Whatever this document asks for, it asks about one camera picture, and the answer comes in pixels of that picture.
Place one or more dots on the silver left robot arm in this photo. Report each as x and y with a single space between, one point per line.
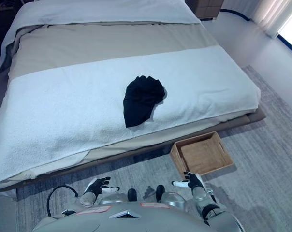
88 199

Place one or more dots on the brown bed frame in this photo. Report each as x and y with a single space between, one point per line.
257 116

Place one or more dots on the grey rug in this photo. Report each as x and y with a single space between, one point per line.
262 157

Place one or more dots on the wooden basket box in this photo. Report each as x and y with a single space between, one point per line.
201 154

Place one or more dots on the black garment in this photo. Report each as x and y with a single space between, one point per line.
141 101

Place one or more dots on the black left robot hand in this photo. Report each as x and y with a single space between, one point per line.
97 186

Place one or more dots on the white terry towel blanket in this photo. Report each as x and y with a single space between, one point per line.
76 101

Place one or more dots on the silver robot leg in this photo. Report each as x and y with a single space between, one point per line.
112 199
171 199

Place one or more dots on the blue floor strip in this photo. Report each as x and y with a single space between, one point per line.
291 47

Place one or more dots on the silver right robot leg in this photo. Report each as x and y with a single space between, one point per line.
171 199

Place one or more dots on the wooden nightstand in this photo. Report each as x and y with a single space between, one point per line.
205 8

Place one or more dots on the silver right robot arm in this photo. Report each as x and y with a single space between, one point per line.
206 203

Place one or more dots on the white curtain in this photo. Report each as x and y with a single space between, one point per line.
274 14

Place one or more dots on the silver left robot leg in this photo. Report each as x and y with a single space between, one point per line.
112 199

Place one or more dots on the silver robot torso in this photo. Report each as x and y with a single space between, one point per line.
136 220

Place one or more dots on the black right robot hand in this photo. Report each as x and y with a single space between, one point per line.
195 181

